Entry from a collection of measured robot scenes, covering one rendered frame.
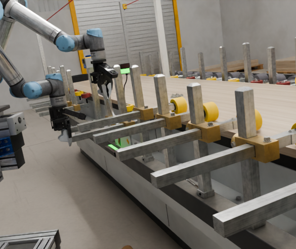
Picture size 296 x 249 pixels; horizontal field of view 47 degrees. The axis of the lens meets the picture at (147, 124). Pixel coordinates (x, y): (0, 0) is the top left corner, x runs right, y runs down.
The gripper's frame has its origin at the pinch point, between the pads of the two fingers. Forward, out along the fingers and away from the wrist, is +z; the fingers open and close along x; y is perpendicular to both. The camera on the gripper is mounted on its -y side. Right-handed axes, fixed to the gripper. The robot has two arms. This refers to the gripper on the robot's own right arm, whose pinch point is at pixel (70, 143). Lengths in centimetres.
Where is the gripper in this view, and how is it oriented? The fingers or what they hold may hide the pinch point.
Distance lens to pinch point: 176.3
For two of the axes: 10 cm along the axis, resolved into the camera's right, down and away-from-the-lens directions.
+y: -9.0, 2.1, -3.8
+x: 4.1, 1.5, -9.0
